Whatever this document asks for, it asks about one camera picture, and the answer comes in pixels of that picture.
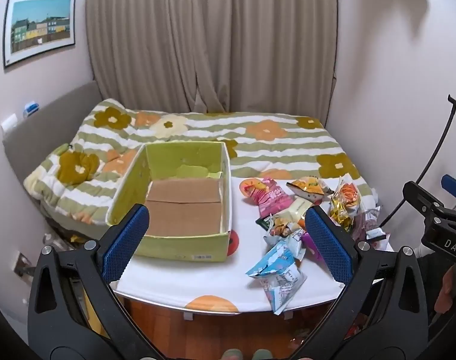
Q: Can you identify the purple snack packet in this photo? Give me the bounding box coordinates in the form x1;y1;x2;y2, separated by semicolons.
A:
299;232;324;261

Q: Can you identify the blue and white snack packet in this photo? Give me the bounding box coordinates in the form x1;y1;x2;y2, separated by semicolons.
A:
263;266;307;315

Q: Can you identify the light blue snack packet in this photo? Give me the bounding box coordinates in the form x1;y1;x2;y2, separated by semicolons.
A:
246;238;305;278

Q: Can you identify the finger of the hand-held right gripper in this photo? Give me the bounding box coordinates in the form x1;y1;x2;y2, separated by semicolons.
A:
402;181;445;219
441;174;456;201

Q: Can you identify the person's right hand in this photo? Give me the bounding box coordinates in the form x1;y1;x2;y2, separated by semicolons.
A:
434;264;456;314

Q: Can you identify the orange and white snack packet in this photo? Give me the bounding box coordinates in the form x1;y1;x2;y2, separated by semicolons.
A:
331;175;363;211

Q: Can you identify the black cable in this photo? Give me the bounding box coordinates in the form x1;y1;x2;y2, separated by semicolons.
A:
380;95;456;229

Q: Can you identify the pink and white snack packet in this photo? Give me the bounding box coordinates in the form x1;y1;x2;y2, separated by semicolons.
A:
351;202;391;250

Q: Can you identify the yellow and white snack packet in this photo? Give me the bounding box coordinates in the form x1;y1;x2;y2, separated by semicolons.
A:
286;176;335;205

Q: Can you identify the green cardboard box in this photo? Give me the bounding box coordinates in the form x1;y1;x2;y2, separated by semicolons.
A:
106;140;233;263

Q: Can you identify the cream and orange snack packet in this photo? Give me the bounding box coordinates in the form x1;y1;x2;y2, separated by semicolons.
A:
278;199;314;226

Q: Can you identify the gold snack packet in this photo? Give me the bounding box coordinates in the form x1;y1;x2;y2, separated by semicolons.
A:
328;199;355;232

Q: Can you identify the grey headboard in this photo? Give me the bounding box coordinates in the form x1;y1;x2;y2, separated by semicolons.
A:
1;80;97;196

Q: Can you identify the framed building picture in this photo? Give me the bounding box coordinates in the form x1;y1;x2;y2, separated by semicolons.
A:
2;0;77;69

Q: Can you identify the small dark-edged snack packet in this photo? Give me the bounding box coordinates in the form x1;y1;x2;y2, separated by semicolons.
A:
256;214;305;239

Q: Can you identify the beige curtain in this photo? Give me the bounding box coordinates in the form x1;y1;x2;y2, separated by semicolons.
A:
86;0;339;128

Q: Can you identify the floral striped blanket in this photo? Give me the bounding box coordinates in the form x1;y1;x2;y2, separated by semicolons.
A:
24;98;375;226

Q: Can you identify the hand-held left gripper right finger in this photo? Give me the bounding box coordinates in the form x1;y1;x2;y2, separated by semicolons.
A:
292;205;429;360

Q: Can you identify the white fruit-print tablecloth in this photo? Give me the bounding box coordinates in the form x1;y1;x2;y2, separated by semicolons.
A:
112;176;395;314

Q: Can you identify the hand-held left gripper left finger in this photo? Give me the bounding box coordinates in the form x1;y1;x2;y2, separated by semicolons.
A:
28;203;169;360

